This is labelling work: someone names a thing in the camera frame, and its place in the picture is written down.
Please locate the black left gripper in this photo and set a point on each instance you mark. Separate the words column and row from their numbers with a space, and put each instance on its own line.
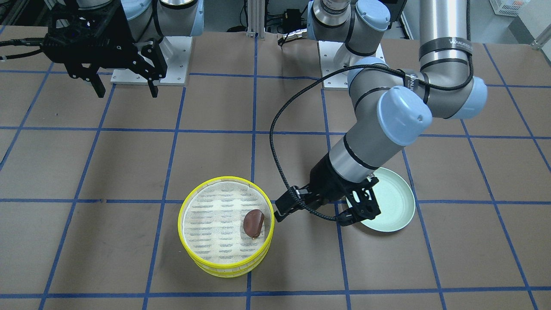
column 326, row 177

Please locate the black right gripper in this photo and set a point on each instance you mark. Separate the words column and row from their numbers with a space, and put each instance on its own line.
column 151, row 55

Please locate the brown bun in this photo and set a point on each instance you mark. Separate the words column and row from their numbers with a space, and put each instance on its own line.
column 253, row 223

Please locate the yellow steamer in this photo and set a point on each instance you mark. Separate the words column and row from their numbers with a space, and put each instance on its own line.
column 233, row 269
column 210, row 220

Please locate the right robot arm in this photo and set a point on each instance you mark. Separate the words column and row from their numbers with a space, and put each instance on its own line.
column 158, row 19

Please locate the light green plate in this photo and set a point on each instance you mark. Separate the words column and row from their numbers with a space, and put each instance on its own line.
column 395, row 200

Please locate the aluminium frame post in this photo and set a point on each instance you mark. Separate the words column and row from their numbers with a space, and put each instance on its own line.
column 256, row 18

